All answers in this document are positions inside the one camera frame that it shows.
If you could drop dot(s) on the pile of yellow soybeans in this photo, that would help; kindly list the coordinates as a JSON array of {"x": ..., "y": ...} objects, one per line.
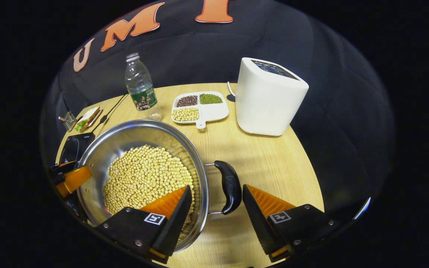
[{"x": 143, "y": 178}]

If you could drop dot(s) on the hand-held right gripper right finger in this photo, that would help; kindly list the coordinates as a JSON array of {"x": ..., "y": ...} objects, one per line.
[{"x": 259, "y": 227}]

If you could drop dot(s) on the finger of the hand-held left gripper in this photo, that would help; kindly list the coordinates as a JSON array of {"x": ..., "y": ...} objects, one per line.
[
  {"x": 75, "y": 180},
  {"x": 62, "y": 168}
]

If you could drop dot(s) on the clear plastic water bottle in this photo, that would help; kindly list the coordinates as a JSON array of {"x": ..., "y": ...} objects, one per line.
[{"x": 142, "y": 89}]

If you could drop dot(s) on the sandwich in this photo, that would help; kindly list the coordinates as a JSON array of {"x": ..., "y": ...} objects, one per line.
[{"x": 88, "y": 118}]

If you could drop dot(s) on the white divided plate with beans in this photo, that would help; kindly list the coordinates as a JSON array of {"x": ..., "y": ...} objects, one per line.
[{"x": 216, "y": 111}]

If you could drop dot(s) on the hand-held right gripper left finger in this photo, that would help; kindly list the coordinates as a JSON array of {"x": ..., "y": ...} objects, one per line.
[{"x": 175, "y": 227}]

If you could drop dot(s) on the black backdrop cloth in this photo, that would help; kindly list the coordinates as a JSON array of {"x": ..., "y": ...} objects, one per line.
[{"x": 199, "y": 56}]

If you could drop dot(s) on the black induction cooktop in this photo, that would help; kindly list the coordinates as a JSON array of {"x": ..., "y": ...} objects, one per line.
[{"x": 73, "y": 147}]

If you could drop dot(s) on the white toaster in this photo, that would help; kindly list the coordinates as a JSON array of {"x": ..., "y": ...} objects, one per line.
[{"x": 266, "y": 104}]

